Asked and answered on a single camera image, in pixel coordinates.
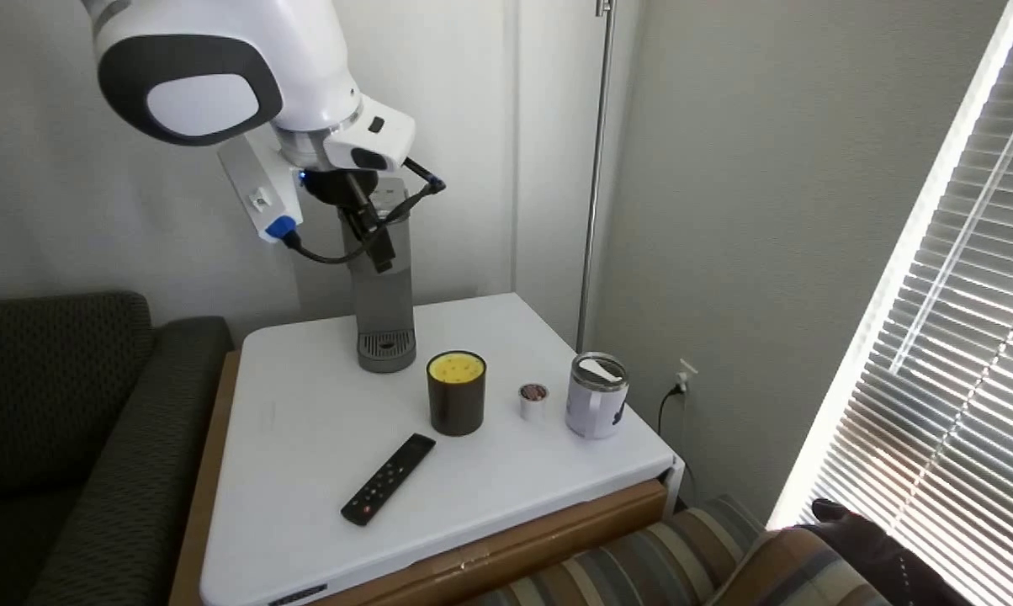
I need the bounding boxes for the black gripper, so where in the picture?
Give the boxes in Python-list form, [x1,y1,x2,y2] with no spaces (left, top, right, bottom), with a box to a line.
[300,163,400,277]

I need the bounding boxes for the small coffee pod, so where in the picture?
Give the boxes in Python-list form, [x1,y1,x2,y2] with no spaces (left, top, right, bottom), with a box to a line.
[515,381,551,424]

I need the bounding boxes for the dark candle jar yellow wax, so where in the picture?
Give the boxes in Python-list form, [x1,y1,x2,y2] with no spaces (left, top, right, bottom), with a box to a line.
[423,348,491,438]

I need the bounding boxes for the thin metal pole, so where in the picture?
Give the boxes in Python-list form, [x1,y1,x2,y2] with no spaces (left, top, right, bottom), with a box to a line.
[573,0,620,350]

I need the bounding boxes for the black remote control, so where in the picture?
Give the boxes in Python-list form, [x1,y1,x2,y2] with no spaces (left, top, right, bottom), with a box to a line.
[335,432,436,529]

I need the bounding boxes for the dark grey sofa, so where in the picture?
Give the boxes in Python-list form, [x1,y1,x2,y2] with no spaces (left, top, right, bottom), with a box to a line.
[0,289,240,606]

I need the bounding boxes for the striped sofa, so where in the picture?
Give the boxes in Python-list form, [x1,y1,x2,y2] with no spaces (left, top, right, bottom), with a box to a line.
[457,499,778,606]

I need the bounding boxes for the striped sofa cushion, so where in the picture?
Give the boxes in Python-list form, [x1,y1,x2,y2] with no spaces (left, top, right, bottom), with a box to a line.
[708,523,868,606]

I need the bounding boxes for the white window blinds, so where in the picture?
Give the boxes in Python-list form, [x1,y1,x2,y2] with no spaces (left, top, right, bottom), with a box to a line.
[768,0,1013,606]

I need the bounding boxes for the dark brown cloth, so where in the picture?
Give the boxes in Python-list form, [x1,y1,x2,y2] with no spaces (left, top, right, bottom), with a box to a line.
[803,495,975,606]

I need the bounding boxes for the black cable with blue tape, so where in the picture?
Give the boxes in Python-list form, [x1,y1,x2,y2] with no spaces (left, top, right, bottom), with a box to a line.
[281,153,450,268]

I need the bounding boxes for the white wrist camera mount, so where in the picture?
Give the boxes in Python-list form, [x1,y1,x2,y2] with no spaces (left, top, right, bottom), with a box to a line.
[215,135,310,249]

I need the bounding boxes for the black power cord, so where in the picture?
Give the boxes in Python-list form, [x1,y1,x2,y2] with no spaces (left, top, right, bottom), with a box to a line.
[650,373,690,444]

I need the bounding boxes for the white wall outlet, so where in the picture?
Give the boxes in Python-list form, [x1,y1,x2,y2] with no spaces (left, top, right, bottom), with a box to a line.
[674,356,703,399]

